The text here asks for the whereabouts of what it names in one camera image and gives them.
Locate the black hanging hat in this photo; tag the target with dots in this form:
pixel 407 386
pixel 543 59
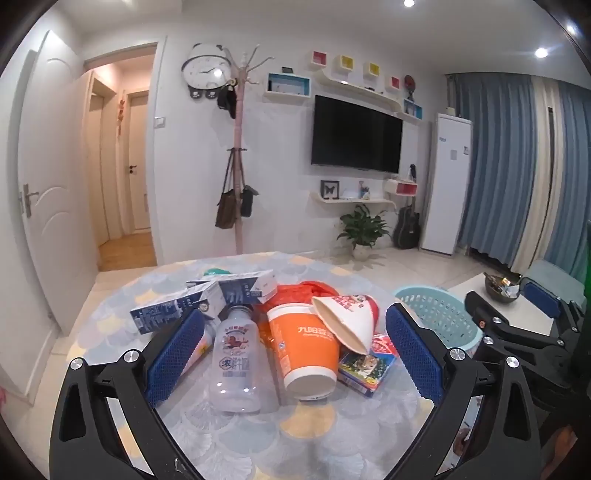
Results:
pixel 226 99

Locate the blue and white milk carton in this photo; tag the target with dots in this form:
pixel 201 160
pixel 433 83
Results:
pixel 166 311
pixel 249 288

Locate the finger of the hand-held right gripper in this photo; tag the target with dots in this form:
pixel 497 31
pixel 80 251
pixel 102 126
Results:
pixel 540 295
pixel 475 307

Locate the dark bowl of snacks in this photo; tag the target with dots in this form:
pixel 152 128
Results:
pixel 501 290

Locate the white low wall shelf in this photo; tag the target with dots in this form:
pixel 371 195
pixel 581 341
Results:
pixel 351 201

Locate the brown hanging bag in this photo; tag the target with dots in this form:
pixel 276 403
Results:
pixel 227 207

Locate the red snack packet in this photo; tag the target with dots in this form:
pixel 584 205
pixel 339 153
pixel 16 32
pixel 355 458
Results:
pixel 383 344

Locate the black guitar case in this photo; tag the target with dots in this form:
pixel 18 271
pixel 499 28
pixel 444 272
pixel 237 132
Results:
pixel 406 230

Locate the teal upholstered stool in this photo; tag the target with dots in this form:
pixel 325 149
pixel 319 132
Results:
pixel 549 272

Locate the orange paper cup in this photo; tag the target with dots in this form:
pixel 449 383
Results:
pixel 300 350

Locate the green crumpled wrapper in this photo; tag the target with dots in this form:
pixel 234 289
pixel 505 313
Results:
pixel 214 272

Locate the pink coat rack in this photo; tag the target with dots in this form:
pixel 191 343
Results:
pixel 238 138

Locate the black hanging bag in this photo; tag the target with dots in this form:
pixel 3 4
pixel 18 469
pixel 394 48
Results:
pixel 248 201

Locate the orange plastic bag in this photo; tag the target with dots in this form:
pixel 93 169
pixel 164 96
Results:
pixel 295 291

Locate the white coffee table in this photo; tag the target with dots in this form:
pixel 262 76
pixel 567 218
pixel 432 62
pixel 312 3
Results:
pixel 466 284

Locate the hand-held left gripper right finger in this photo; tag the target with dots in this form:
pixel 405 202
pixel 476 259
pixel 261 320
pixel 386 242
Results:
pixel 413 350

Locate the clear plastic bottle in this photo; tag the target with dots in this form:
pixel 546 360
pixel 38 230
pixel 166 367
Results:
pixel 235 369

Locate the black wall television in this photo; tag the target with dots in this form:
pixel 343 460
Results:
pixel 355 134

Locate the white hallway door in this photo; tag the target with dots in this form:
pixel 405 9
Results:
pixel 138 161

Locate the blue and cream curtains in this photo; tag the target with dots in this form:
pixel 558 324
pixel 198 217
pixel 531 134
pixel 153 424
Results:
pixel 508 175

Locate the framed butterfly picture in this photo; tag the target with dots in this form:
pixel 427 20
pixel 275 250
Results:
pixel 330 189

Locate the small pen holder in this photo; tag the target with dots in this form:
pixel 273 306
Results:
pixel 364 191

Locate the yellow cube wall shelf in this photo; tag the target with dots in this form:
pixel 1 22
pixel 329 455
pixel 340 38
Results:
pixel 371 70
pixel 346 63

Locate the white paper noodle bowl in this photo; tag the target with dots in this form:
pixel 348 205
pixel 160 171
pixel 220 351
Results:
pixel 341 318

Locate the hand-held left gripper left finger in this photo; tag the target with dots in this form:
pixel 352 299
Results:
pixel 175 350

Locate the white refrigerator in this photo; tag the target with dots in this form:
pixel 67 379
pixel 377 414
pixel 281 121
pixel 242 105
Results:
pixel 445 184

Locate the red and white drawer box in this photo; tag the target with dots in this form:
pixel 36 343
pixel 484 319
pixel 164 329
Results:
pixel 400 188

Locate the potted green plant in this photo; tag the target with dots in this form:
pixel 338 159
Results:
pixel 362 228

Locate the red cube wall shelf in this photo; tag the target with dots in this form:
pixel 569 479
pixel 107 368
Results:
pixel 319 58
pixel 395 82

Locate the white curved wall shelf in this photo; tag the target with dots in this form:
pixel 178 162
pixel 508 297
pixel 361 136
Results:
pixel 351 85

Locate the white open door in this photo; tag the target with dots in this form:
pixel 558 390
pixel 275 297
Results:
pixel 55 184

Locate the small blue box wall shelf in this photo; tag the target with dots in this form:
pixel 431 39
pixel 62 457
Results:
pixel 413 110

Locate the panda wall clock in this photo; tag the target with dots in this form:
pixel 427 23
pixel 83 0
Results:
pixel 205 69

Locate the light blue plastic basket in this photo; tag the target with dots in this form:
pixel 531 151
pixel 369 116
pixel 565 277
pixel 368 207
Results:
pixel 434 304

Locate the colourful picture card box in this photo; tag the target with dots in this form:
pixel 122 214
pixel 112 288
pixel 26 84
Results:
pixel 364 371

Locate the red hanging wall decoration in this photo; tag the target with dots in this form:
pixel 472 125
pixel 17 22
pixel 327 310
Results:
pixel 121 110

